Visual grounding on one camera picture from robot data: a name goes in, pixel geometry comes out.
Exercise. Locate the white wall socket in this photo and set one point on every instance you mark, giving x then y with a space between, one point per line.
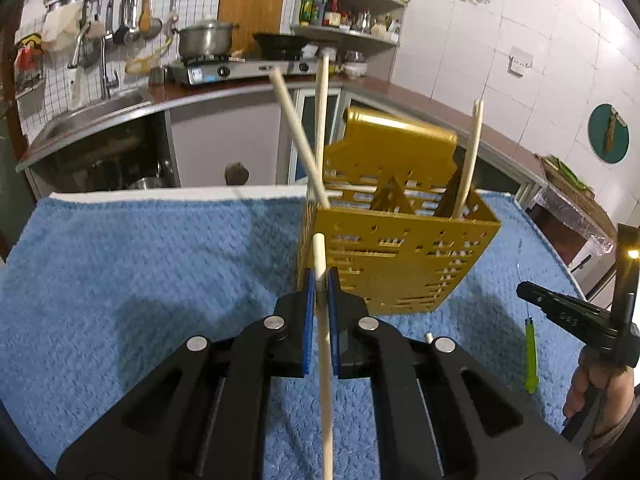
520 61

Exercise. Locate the small patterned bowl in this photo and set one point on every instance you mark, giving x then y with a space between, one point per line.
354 69

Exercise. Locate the steel pot with lid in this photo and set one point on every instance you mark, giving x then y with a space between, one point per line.
205 40

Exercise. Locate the wooden door with frosted glass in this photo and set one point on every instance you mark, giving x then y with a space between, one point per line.
7 185

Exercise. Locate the white cloth bag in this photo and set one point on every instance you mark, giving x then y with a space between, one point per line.
60 30

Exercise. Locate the person's right hand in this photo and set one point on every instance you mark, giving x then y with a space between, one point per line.
617 400

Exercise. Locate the steel sink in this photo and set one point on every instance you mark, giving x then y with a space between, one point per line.
85 117

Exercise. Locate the wooden spatula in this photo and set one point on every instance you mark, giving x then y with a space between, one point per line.
145 10

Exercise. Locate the long wooden stick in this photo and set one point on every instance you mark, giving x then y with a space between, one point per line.
327 410
295 130
322 110

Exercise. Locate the black wok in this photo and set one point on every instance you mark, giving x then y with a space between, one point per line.
282 42

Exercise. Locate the side table with plastic cover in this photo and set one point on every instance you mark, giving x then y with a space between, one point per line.
575 210

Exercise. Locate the round green hanging board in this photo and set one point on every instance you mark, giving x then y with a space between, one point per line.
600 145

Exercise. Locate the grey corner shelf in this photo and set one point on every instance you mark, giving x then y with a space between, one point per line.
350 35

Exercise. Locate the rectangular wooden cutting board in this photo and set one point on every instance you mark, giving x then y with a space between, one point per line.
252 10

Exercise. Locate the blue towel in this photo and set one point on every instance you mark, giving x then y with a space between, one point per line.
150 285

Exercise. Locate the green bottle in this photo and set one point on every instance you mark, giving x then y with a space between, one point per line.
306 10

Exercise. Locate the pair of chopsticks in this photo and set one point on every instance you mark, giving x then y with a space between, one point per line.
476 140

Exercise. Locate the steel ladle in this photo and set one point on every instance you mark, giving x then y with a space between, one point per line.
121 30

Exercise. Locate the red label sauce bottle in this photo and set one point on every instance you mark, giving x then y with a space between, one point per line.
332 12

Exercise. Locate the steel gas stove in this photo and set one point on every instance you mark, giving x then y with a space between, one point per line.
235 71

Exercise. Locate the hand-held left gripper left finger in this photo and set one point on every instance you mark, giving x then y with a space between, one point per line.
309 325

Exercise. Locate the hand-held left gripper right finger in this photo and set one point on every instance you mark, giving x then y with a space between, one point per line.
334 330

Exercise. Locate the steel faucet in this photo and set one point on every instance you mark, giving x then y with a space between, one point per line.
102 75

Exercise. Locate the gold perforated utensil holder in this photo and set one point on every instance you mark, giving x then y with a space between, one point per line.
400 260

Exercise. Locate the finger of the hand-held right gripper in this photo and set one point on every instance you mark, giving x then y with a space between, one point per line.
565 307

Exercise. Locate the small steel cup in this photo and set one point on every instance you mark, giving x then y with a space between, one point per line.
157 75

